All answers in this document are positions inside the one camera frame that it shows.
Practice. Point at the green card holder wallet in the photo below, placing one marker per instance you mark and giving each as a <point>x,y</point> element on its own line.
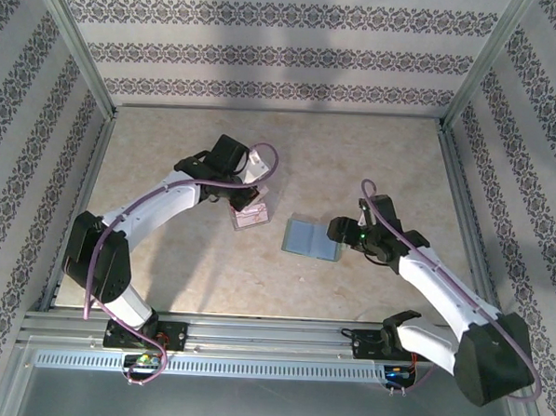
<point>304,239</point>

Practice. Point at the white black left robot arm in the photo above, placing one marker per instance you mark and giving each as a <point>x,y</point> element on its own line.
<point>157,206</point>

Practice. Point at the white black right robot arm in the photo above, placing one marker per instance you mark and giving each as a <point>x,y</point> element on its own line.
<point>441,291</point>

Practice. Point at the pink white card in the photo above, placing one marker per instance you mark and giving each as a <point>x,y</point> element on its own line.
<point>252,217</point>

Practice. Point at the clear box with red items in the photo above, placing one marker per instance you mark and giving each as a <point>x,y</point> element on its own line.
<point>253,230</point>

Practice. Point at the small electronics board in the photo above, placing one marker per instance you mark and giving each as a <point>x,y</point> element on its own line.
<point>144,360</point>
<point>397,373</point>

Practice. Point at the grey metal tray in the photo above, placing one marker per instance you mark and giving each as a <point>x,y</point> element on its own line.
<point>268,403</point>

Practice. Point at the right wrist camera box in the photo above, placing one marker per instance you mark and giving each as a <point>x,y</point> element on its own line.
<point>364,215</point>

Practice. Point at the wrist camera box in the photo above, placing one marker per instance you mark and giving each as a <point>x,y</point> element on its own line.
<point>364,215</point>
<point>257,167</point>

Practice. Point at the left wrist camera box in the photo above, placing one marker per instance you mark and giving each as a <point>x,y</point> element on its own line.
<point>257,167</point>

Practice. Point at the aluminium back frame rail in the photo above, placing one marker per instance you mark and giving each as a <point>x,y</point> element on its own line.
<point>278,112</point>

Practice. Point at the aluminium side frame rail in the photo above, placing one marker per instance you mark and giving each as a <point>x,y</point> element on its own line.
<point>472,227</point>

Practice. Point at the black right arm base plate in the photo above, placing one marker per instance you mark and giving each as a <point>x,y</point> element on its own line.
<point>366,345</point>

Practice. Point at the aluminium front frame rail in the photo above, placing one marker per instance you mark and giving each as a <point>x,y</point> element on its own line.
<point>271,335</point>

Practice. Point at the aluminium frame post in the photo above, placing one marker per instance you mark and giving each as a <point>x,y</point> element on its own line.
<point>485,65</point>
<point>77,43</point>

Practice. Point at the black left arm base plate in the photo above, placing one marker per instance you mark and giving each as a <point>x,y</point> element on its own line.
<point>175,335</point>

